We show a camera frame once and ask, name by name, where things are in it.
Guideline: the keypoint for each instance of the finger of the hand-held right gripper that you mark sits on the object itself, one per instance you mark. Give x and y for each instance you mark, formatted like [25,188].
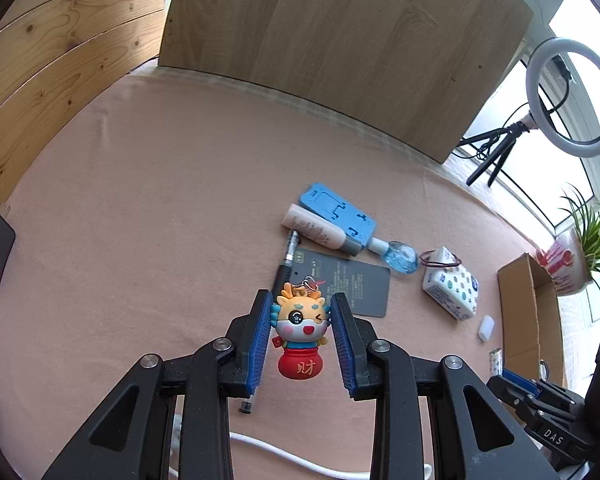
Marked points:
[520,381]
[512,402]

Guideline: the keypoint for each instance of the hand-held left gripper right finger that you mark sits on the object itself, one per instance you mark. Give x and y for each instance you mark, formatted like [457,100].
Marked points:
[342,345]

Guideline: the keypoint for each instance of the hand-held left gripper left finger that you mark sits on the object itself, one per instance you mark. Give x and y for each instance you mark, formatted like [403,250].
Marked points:
[260,345]

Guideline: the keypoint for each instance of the small foil packet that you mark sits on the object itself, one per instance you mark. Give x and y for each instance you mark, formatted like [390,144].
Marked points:
[495,360]

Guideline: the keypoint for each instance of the cardboard box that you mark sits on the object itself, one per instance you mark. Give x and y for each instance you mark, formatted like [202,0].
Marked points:
[517,310]

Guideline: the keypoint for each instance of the white massager with grey balls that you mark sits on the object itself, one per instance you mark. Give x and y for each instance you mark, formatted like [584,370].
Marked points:
[250,441]

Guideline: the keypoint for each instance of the dark grey card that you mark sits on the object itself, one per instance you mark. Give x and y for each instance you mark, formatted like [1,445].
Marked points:
[360,285]

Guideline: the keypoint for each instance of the small white capsule case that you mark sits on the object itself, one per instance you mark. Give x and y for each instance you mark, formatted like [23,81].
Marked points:
[486,327]

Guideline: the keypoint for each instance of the black pen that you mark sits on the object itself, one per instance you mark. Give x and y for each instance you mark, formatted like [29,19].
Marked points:
[282,275]

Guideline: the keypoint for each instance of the clear blue spray bottle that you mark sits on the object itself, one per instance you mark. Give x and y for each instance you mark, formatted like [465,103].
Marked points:
[400,256]

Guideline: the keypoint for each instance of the patterned tissue pack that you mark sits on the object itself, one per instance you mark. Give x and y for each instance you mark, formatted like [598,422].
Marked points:
[452,287]

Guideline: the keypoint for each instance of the small beige lotion bottle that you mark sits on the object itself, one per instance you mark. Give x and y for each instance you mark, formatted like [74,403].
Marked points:
[315,227]

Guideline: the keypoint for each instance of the red and white flower pot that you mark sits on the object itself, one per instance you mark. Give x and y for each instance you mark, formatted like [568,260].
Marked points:
[562,265]

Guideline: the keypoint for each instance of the blue folding phone stand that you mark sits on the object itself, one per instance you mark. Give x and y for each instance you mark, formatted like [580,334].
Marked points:
[320,200]

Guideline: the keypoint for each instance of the green spider plant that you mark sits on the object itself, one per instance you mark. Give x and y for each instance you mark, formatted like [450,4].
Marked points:
[595,230]

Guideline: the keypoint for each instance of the pink felt table cloth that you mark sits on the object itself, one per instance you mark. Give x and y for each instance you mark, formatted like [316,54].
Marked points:
[155,210]

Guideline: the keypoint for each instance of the black tripod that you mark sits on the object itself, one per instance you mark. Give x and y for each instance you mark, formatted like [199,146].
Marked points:
[505,140]

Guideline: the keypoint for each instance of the large light wooden board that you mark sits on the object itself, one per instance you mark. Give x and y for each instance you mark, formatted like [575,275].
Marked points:
[355,50]

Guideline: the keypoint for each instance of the pine plank panel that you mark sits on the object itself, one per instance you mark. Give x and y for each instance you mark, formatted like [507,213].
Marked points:
[55,60]

